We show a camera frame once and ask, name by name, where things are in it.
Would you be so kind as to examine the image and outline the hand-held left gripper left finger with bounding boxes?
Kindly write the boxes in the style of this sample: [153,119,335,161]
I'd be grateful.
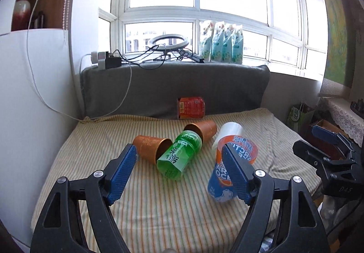
[30,143,138,253]

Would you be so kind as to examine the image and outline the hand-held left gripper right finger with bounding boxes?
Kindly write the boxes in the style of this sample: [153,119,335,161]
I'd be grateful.
[222,143,330,253]

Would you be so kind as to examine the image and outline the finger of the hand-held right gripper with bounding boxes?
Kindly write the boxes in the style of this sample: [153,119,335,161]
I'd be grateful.
[293,140,332,175]
[311,125,359,157]

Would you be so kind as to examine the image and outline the blue printed paper cup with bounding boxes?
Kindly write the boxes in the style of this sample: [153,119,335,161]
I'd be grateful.
[207,135,259,203]

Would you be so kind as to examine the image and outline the orange paper cup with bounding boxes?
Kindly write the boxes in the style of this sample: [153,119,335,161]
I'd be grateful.
[133,135,173,167]
[183,120,218,143]

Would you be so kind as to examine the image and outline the clear plastic cup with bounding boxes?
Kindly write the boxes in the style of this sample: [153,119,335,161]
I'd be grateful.
[213,121,245,154]

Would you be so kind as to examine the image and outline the cardboard box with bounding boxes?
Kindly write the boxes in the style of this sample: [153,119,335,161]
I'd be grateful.
[308,119,343,147]

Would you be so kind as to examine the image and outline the white lace cloth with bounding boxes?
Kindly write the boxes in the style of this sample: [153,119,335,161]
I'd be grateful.
[324,96,364,148]

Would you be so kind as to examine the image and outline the green shopping bag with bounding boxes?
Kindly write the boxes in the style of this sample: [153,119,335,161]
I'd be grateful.
[287,103,315,136]

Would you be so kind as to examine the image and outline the green plastic bottle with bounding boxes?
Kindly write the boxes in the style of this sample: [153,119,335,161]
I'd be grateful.
[157,131,203,181]

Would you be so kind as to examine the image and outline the striped mat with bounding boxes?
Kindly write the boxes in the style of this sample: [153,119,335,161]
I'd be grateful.
[31,108,323,246]

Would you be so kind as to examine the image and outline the red drink can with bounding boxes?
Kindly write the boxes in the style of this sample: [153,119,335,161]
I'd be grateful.
[177,96,206,120]

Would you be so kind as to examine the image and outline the grey cushion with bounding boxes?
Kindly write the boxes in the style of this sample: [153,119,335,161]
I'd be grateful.
[80,64,270,120]

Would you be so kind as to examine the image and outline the white cabinet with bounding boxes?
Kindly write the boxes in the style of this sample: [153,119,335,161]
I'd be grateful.
[0,29,83,245]

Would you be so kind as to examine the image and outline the black charger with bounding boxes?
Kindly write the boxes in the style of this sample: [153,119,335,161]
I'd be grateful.
[105,56,122,69]

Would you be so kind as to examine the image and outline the green refill pouch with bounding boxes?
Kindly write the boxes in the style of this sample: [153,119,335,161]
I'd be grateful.
[198,20,215,61]
[223,23,237,64]
[232,24,245,65]
[211,21,227,63]

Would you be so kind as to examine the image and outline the red and white figurine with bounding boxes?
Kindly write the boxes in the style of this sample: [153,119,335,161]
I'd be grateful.
[13,0,38,31]

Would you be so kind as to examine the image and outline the wall poster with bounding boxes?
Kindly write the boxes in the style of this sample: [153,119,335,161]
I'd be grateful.
[318,0,351,97]

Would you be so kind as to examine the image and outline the black cable bundle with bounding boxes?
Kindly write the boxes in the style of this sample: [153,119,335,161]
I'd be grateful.
[114,47,206,68]

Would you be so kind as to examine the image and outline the power adapters with cables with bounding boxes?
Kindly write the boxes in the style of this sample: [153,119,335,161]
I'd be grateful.
[90,51,111,66]

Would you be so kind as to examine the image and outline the ring light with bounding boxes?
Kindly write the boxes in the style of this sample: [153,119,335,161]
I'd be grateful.
[148,34,190,52]

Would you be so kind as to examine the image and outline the white cable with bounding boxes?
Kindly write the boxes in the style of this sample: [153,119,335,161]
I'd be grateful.
[26,0,133,123]

